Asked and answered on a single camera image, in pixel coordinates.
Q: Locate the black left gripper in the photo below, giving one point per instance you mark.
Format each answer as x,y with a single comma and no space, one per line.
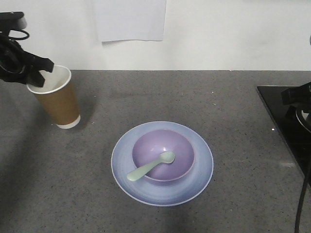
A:
19,66

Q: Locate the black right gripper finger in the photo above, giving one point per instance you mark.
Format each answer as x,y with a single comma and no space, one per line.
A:
299,94
292,112

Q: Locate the white cup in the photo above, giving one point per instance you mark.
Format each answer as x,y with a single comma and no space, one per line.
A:
57,97

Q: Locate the pale green plastic spoon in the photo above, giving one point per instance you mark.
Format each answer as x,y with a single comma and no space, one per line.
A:
166,157

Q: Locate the purple plastic bowl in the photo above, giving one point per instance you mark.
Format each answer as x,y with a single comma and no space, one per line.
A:
149,146

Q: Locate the light blue plastic plate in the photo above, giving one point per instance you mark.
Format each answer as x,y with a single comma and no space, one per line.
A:
166,184

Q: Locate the black induction cooktop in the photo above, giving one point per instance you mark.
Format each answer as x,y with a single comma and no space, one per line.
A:
296,132

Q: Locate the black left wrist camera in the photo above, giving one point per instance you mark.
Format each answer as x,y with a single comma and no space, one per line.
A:
12,21

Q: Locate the white paper on wall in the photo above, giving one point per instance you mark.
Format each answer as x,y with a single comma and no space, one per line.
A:
121,20

